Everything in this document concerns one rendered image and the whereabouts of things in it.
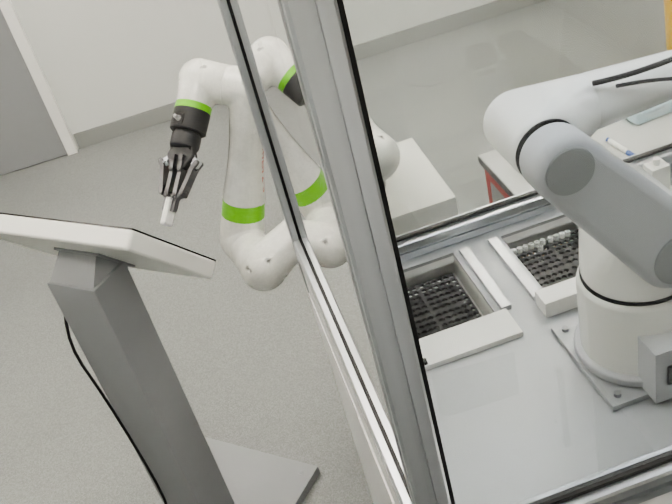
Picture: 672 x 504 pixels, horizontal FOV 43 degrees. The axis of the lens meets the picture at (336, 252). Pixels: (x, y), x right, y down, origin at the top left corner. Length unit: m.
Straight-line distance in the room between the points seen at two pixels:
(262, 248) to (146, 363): 0.41
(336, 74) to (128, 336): 1.55
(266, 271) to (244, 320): 1.32
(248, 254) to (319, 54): 1.54
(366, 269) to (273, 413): 2.28
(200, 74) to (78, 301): 0.63
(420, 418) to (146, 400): 1.42
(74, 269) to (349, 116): 1.48
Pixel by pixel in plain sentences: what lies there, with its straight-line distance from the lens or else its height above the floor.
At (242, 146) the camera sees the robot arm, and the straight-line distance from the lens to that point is 2.20.
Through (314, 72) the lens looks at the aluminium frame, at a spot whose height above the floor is 1.82.
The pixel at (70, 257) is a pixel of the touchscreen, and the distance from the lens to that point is 2.13.
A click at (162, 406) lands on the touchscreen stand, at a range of 2.32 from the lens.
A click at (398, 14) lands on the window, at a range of 0.71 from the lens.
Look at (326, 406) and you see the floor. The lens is 3.00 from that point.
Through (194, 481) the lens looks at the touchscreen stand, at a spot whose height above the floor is 0.31.
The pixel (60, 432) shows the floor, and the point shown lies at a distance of 3.38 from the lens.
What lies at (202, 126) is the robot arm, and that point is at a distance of 2.16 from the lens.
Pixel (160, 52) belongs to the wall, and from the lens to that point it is 5.26.
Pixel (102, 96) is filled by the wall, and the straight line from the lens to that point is 5.34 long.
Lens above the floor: 2.08
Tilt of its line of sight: 34 degrees down
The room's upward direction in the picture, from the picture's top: 15 degrees counter-clockwise
